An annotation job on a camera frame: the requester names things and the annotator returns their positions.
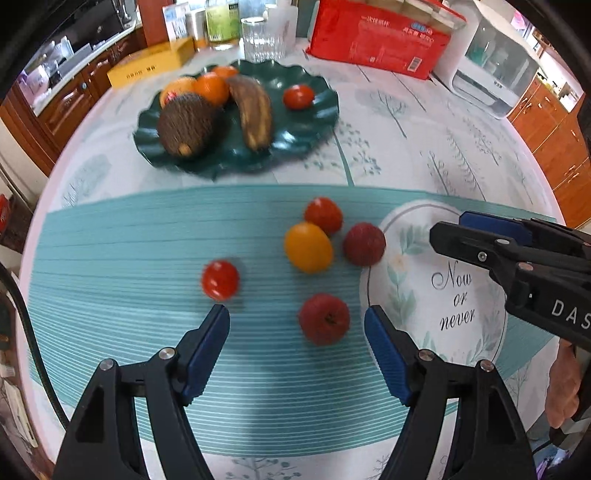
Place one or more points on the wooden sideboard cabinet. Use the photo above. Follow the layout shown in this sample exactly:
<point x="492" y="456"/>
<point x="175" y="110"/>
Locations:
<point x="558" y="134"/>

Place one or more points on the overripe brown banana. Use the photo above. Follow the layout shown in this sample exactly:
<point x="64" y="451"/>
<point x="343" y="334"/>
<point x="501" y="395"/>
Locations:
<point x="251" y="110"/>

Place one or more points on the blue and white carton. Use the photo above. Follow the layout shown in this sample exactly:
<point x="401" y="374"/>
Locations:
<point x="177" y="21"/>

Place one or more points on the small yellow-orange citrus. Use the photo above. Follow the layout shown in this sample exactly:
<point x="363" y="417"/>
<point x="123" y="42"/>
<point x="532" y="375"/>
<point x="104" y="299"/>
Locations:
<point x="308" y="247"/>

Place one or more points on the small red apple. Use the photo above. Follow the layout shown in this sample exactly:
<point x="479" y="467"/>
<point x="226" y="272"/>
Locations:
<point x="324" y="319"/>

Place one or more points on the yellow flat box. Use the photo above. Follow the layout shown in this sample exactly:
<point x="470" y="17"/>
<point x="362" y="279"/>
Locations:
<point x="152" y="64"/>

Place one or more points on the clear ribbed drinking glass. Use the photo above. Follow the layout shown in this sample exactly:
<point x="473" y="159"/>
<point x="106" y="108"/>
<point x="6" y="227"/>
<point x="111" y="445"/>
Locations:
<point x="262" y="40"/>

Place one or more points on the dark red plum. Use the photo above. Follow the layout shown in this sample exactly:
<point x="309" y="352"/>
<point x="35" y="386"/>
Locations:
<point x="364" y="243"/>

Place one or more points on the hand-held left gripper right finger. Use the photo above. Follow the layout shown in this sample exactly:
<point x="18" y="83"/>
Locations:
<point x="385" y="350"/>

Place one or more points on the person's right hand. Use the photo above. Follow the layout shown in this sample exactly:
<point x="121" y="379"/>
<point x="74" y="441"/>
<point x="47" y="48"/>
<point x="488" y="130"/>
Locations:
<point x="563" y="387"/>

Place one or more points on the white plastic bottle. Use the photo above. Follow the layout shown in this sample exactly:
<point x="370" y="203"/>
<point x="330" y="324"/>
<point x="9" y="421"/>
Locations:
<point x="281" y="21"/>

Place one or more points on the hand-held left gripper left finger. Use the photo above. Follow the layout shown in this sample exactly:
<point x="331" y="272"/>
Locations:
<point x="205" y="355"/>

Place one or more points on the dark avocado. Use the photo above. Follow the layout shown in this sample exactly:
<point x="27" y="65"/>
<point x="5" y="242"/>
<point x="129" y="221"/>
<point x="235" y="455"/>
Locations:
<point x="187" y="124"/>

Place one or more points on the small metal tin can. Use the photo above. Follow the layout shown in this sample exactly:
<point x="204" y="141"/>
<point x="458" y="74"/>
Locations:
<point x="196" y="25"/>

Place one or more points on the large blemished orange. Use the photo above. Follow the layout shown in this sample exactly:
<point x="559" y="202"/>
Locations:
<point x="178" y="87"/>

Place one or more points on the red cherry tomato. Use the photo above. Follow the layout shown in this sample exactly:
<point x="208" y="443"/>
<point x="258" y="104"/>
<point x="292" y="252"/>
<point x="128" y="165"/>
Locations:
<point x="298" y="97"/>
<point x="323" y="216"/>
<point x="220" y="279"/>

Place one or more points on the red lidded storage jar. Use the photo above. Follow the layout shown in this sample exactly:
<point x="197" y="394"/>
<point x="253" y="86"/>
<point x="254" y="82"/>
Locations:
<point x="3" y="212"/>

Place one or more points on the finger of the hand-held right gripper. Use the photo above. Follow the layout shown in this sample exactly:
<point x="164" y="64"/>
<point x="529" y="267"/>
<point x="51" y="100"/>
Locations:
<point x="461" y="242"/>
<point x="494" y="226"/>

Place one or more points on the wooden kitchen cabinet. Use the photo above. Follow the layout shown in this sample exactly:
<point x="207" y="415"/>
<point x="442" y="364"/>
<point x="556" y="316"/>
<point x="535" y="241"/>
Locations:
<point x="69" y="101"/>

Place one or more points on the orange tangerine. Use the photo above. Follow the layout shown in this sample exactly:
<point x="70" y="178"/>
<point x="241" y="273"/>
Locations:
<point x="226" y="71"/>
<point x="212" y="87"/>

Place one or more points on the dark green scalloped plate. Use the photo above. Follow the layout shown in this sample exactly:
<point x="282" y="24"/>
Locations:
<point x="295" y="134"/>

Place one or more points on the white countertop appliance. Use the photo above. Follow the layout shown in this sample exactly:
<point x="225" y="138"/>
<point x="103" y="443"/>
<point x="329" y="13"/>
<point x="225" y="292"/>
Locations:
<point x="494" y="64"/>

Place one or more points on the red paper cup package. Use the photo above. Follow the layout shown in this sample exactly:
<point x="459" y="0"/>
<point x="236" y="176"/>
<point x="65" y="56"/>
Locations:
<point x="383" y="39"/>

